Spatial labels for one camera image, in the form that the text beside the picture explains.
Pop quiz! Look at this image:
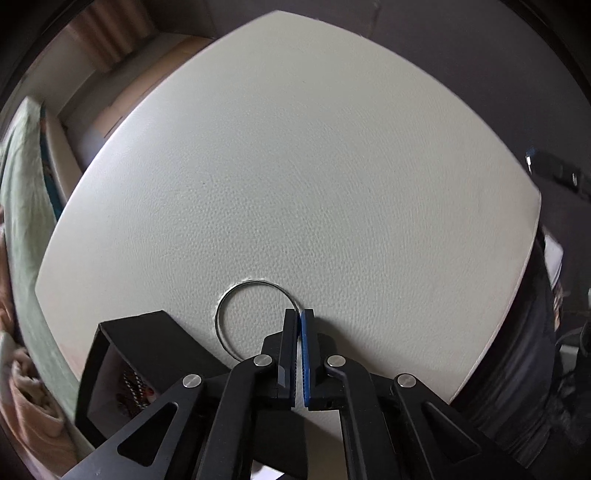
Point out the silver chain necklace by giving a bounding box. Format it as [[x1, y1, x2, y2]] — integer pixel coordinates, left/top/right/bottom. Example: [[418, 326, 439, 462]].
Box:
[[121, 369, 145, 409]]

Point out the black jewelry box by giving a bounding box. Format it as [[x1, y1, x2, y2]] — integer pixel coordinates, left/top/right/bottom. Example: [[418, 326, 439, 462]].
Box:
[[74, 310, 234, 451]]

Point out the pale green floral quilt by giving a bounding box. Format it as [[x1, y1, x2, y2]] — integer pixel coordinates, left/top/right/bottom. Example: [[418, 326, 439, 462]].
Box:
[[0, 329, 33, 403]]

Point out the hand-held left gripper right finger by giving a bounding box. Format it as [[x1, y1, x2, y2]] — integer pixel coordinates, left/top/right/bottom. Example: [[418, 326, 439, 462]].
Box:
[[300, 309, 539, 480]]

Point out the bed with green sheet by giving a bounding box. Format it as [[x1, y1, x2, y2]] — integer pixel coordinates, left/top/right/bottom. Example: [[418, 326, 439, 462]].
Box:
[[0, 95, 100, 459]]

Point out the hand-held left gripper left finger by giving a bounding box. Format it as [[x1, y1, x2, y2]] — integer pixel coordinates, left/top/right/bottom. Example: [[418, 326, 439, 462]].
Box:
[[60, 309, 301, 480]]

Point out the dark cloth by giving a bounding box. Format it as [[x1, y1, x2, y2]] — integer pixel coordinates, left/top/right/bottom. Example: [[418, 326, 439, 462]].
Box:
[[454, 220, 591, 468]]

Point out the pink pleated curtain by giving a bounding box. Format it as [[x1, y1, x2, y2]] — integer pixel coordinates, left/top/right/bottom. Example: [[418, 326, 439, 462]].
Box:
[[59, 0, 168, 75]]

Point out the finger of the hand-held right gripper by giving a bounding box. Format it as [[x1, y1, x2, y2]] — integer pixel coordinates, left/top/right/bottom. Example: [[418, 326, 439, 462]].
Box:
[[525, 148, 591, 200]]

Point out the thin silver bangle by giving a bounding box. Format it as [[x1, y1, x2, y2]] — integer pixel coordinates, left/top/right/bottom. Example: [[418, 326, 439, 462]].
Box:
[[214, 279, 304, 366]]

